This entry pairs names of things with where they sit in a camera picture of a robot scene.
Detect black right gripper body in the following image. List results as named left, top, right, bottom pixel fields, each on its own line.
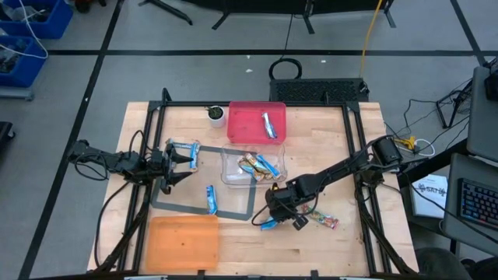
left=264, top=177, right=317, bottom=226

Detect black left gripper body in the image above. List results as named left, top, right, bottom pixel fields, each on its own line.
left=150, top=142, right=177, bottom=191

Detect blue and orange granola bar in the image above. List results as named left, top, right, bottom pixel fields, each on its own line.
left=255, top=154, right=282, bottom=180

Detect red green chocolate chip bar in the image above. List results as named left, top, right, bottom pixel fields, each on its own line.
left=300, top=204, right=340, bottom=231

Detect snack bars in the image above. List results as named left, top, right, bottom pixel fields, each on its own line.
left=244, top=152, right=274, bottom=177

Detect gold granola bar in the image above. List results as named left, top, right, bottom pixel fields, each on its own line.
left=237, top=155, right=261, bottom=183

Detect silver and blue granola bar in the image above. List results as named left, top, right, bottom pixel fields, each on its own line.
left=261, top=111, right=279, bottom=141

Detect grey-bordered clear mat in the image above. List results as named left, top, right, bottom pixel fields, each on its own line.
left=150, top=144, right=259, bottom=222

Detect clear plastic bin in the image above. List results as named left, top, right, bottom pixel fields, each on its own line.
left=219, top=142, right=289, bottom=189

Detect succulent in white pot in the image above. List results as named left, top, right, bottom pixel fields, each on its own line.
left=205, top=104, right=227, bottom=129

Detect orange plastic bin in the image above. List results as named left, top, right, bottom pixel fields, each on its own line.
left=145, top=214, right=220, bottom=272

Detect pink plastic bin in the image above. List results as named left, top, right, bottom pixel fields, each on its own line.
left=226, top=100, right=288, bottom=146

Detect black mesh computer tower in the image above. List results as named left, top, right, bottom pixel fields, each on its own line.
left=268, top=77, right=371, bottom=103

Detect yellow plug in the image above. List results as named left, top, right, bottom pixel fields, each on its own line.
left=391, top=135, right=418, bottom=152

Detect white booklet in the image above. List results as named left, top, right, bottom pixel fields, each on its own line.
left=410, top=173, right=449, bottom=219

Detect blue plastic crate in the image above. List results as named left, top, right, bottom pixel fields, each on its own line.
left=0, top=35, right=49, bottom=89
left=0, top=0, right=75, bottom=40

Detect grey office chair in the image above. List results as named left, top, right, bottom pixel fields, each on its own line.
left=413, top=247, right=466, bottom=280

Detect grey desk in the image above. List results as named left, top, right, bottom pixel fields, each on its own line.
left=465, top=65, right=498, bottom=163
left=440, top=152, right=498, bottom=257

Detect black keyboard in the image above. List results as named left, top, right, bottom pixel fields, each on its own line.
left=458, top=177, right=498, bottom=231

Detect black desk device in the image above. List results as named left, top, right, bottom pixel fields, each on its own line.
left=483, top=58, right=498, bottom=103

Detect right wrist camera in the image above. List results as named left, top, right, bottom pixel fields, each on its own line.
left=291, top=216, right=310, bottom=232

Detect black aluminium table frame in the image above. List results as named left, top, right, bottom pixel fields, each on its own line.
left=87, top=86, right=420, bottom=280

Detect black power cable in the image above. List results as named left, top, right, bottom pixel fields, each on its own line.
left=93, top=180, right=135, bottom=270

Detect coiled black cable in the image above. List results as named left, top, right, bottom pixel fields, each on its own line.
left=268, top=57, right=303, bottom=81

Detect white cable loop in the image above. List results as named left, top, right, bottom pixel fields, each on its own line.
left=413, top=138, right=437, bottom=158

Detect yellow hanging cable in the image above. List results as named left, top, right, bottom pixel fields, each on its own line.
left=358, top=0, right=384, bottom=79

